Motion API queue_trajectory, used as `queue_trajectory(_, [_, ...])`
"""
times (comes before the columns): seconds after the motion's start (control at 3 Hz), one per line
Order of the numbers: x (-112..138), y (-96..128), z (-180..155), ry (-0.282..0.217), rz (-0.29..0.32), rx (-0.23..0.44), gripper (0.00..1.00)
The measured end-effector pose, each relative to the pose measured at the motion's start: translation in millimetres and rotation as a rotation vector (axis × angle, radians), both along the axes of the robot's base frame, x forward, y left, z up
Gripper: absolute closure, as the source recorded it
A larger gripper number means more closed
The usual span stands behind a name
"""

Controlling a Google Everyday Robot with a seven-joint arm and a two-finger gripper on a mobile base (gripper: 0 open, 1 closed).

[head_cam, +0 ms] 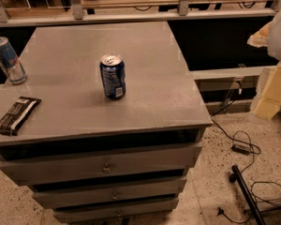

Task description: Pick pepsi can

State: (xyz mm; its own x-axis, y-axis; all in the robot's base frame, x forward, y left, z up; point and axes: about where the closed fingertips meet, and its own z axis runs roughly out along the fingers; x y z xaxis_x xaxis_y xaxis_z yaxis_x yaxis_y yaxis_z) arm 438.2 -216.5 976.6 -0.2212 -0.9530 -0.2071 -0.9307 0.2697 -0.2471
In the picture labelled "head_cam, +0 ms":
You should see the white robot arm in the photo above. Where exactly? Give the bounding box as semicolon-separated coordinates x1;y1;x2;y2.
247;9;281;120

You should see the blue pepsi can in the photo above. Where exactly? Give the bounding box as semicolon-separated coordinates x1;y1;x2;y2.
99;54;126;99

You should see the red bull can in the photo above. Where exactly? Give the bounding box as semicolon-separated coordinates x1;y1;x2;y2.
0;37;27;84

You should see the grey drawer cabinet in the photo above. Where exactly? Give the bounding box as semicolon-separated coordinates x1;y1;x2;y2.
0;22;211;212

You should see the black power adapter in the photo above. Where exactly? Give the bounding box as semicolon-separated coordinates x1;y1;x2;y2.
231;143;250;155

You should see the top grey drawer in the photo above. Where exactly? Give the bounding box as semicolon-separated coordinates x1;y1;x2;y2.
0;142;201;186

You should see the grey drawer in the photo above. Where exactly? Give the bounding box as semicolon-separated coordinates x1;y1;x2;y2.
53;197;179;223
33;176;186;208
0;142;201;186

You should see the bottom grey drawer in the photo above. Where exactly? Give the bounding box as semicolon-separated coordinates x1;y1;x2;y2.
53;197;179;223

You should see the black stand leg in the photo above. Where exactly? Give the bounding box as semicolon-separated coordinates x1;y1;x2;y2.
231;165;266;225

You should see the middle grey drawer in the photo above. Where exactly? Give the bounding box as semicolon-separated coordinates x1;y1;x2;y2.
33;176;186;208

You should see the black snack bar wrapper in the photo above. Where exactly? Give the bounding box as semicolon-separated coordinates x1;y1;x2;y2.
0;97;41;136

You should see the black cable on floor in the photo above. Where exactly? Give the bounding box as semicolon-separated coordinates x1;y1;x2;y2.
210;80;281;225

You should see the metal railing frame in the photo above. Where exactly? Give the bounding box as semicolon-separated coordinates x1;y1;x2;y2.
0;0;281;27

